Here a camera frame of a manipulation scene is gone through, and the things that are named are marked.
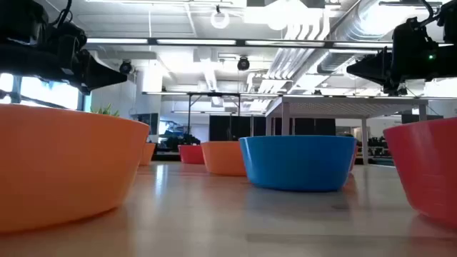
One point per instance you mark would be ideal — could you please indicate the black partition panels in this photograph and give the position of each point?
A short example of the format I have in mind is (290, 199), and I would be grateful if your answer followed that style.
(228, 126)

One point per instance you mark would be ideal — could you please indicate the green leafy plant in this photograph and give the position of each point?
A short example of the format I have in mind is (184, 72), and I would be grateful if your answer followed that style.
(107, 111)

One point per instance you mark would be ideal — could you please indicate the bright window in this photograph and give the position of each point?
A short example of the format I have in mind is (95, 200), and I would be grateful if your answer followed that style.
(50, 93)

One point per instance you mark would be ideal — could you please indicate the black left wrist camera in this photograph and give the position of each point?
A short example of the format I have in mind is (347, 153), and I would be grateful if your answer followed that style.
(69, 37)

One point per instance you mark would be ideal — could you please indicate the dark monitor screen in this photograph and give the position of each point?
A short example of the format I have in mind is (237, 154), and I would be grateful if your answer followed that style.
(151, 123)

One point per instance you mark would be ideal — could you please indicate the red plastic mini bowl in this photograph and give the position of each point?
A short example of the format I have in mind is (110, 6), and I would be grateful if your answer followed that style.
(191, 154)
(428, 167)

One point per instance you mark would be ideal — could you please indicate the black ceiling spotlight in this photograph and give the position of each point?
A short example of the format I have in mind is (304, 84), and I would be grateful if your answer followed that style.
(243, 63)
(125, 67)

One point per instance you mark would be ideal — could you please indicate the black background frame stand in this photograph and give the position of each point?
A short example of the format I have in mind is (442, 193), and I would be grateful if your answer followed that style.
(214, 94)

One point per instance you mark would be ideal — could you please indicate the blue plastic mini bowl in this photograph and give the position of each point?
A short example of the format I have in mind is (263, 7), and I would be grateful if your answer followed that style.
(298, 162)

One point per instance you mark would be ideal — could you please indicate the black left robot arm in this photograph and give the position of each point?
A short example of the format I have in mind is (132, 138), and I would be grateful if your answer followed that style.
(21, 21)

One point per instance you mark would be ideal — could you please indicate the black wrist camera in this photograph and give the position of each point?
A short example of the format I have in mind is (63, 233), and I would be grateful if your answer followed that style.
(69, 37)
(410, 35)

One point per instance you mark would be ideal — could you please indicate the orange plastic mini bowl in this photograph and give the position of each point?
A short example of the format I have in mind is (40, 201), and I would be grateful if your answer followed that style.
(223, 157)
(64, 167)
(147, 153)

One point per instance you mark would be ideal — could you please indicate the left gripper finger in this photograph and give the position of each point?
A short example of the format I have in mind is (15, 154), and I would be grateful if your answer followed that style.
(98, 71)
(86, 90)

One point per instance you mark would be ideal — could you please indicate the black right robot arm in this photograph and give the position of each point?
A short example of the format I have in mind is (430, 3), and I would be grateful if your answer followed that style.
(450, 21)

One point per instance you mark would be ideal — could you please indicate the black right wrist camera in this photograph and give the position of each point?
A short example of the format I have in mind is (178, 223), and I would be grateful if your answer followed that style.
(410, 35)

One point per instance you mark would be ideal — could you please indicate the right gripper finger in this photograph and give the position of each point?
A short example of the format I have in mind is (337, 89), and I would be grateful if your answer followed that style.
(391, 89)
(375, 68)

